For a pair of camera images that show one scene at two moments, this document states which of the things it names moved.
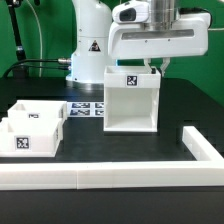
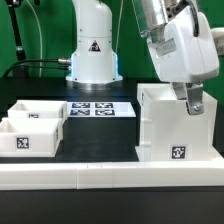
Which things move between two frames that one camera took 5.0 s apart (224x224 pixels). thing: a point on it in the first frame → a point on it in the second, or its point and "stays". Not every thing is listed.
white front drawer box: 30,137 stays
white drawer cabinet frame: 131,99 → 169,132
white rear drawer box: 38,110 stays
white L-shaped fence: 206,171 stays
